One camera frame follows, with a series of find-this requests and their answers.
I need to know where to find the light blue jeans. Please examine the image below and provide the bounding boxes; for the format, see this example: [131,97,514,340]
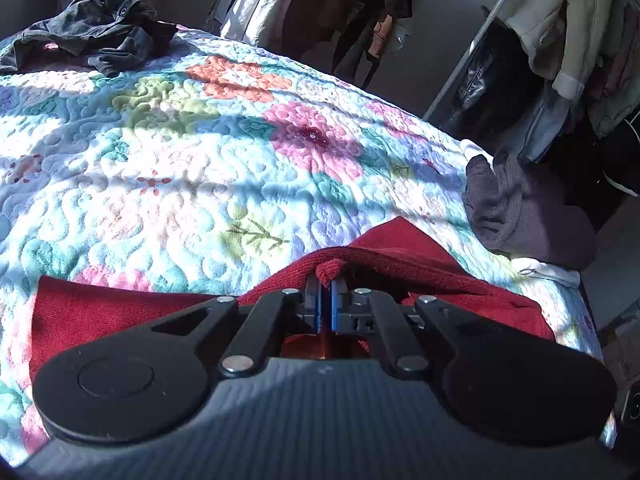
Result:
[517,82,573,163]

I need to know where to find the grey rack pole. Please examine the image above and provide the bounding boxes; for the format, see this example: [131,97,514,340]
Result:
[422,0,528,118]

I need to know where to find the grey crumpled garment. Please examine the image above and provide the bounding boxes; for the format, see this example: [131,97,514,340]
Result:
[0,0,178,78]

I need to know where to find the purple-grey crumpled cloth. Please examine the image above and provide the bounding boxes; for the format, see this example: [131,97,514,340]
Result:
[461,151,597,271]

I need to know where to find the brown hanging garment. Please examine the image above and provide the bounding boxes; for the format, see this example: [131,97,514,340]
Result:
[300,0,401,76]

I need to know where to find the white crumpled cloth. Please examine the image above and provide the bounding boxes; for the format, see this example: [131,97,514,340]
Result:
[459,138,582,287]

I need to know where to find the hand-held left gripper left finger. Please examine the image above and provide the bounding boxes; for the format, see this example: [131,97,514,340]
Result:
[147,274,325,380]

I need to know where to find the floral quilted bed cover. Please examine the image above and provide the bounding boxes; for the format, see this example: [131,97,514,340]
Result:
[0,25,608,466]

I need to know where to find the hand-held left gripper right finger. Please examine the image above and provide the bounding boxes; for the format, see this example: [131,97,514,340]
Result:
[329,279,482,381]

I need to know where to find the cream hanging jacket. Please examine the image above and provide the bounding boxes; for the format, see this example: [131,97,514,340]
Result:
[500,0,640,136]

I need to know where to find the black leather jacket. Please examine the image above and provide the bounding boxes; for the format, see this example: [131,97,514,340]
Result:
[442,22,533,136]

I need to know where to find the dark red knit sweater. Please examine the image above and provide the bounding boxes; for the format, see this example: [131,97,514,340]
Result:
[30,216,557,376]

